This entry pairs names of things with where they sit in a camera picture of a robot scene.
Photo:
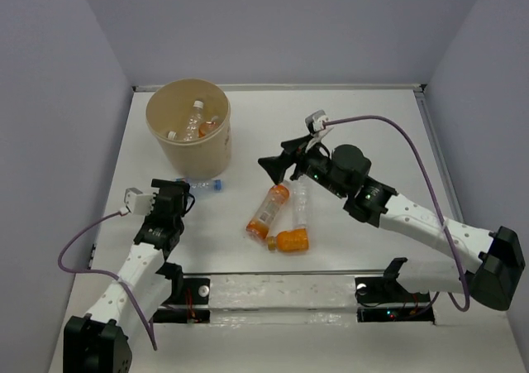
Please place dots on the clear bottle inside bin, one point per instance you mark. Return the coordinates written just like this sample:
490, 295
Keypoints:
173, 136

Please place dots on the orange bottle with white cap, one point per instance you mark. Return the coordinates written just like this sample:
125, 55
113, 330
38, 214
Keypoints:
209, 126

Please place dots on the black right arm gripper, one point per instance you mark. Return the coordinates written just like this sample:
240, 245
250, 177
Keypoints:
275, 165

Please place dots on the short orange bottle yellow cap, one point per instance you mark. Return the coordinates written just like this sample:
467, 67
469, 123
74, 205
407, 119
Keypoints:
293, 241

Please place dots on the clear bottle blue cap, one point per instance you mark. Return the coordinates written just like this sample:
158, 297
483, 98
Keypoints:
203, 186

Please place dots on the tall orange juice bottle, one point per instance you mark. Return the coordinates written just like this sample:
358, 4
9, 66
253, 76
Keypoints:
259, 225

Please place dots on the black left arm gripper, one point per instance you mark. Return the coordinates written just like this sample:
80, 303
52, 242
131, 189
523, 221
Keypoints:
155, 183

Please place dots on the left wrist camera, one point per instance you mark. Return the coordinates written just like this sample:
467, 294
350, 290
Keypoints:
137, 202

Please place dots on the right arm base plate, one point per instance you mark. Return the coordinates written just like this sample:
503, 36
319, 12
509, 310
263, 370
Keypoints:
381, 299

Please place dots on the beige plastic bin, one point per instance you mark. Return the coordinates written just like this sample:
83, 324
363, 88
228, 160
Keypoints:
168, 110

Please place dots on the clear crushed plastic bottle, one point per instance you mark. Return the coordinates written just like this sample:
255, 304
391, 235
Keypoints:
301, 203

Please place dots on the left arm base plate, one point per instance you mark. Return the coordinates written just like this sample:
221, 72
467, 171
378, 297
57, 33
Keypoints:
187, 304

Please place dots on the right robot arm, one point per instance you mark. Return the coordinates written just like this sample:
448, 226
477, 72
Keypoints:
486, 264

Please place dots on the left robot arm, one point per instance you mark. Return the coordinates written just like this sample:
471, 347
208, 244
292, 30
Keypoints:
101, 339

